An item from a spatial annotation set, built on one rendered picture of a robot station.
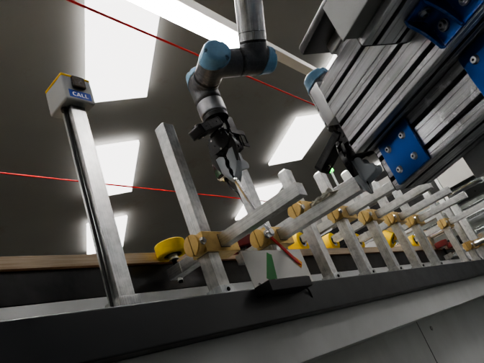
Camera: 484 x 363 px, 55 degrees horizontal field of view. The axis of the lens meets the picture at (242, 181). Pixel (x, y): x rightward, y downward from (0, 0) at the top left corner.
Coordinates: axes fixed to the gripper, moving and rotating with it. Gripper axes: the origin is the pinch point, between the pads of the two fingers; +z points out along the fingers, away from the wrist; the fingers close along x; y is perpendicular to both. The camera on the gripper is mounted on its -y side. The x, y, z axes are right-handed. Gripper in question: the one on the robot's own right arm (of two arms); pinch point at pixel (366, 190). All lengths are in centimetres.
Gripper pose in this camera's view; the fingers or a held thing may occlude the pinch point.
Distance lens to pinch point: 118.5
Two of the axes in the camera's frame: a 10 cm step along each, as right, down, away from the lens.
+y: 6.9, -5.2, -5.1
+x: 6.4, 1.0, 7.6
